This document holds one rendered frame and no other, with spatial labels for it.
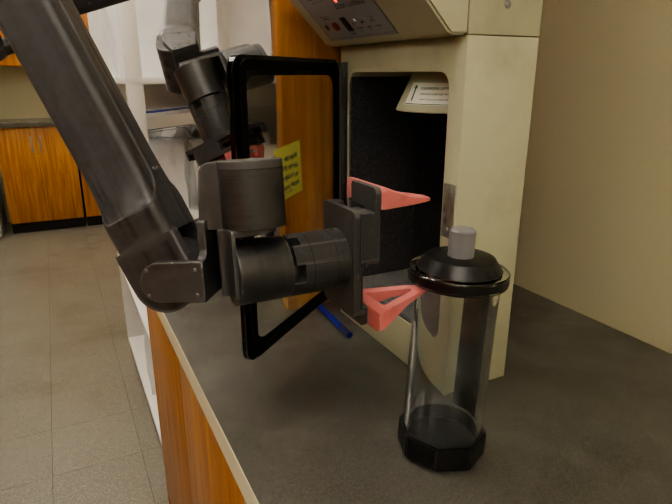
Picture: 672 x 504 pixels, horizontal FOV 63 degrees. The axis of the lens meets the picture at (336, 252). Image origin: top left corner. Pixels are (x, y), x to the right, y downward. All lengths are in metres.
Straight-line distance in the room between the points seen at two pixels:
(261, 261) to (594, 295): 0.80
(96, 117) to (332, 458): 0.44
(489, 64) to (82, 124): 0.46
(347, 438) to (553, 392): 0.31
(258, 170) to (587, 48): 0.80
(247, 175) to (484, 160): 0.36
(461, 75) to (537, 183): 0.55
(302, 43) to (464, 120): 0.39
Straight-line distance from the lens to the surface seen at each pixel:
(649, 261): 1.07
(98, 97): 0.51
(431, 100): 0.79
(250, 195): 0.46
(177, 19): 0.99
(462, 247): 0.59
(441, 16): 0.67
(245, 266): 0.47
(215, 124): 0.79
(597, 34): 1.13
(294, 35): 0.99
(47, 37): 0.53
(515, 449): 0.73
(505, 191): 0.76
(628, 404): 0.88
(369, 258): 0.50
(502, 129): 0.74
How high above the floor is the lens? 1.37
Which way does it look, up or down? 18 degrees down
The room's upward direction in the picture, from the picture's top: straight up
